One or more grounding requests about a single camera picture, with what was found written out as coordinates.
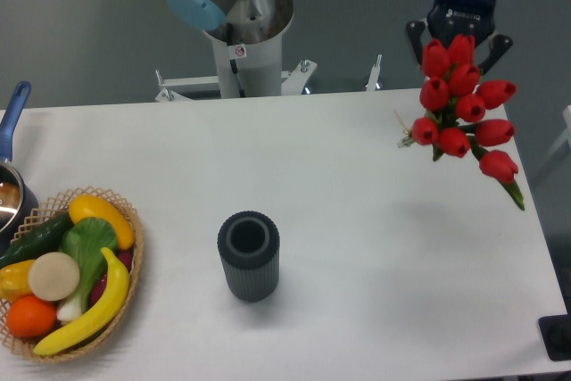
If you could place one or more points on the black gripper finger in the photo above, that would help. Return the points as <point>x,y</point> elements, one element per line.
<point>415,30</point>
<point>498,45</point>

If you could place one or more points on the red tulip bouquet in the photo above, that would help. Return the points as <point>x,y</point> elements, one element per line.
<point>455,102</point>

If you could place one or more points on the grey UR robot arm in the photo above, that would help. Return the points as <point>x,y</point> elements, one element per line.
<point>249,22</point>

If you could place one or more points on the dark grey ribbed vase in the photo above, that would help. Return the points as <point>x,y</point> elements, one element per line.
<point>249,244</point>

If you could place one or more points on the black device at table edge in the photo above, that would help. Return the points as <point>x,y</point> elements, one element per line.
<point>555,331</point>

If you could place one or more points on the dark red vegetable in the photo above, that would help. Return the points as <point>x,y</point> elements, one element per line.
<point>126,258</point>

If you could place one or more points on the yellow squash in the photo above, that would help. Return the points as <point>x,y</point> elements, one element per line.
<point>91,206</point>

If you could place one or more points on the green bok choy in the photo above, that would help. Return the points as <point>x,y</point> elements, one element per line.
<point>83,243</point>

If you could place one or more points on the woven wicker basket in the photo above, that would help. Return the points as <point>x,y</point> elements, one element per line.
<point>47,210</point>

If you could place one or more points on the yellow banana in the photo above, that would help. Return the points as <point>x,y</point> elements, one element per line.
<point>97,317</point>

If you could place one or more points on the green cucumber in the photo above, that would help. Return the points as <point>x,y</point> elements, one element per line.
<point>45,238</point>

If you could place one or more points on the beige round disc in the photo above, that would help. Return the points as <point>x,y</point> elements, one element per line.
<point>53,276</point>

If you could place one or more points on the yellow bell pepper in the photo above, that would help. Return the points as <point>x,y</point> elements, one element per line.
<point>14,280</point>

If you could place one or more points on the orange fruit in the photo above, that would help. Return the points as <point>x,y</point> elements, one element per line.
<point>30,317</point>

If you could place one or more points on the white frame at right edge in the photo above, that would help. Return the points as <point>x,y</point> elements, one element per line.
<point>556,153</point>

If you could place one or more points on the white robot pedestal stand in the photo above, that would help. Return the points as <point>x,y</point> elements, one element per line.
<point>247,47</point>

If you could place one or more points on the blue-handled steel saucepan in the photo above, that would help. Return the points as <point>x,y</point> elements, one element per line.
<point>17,200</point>

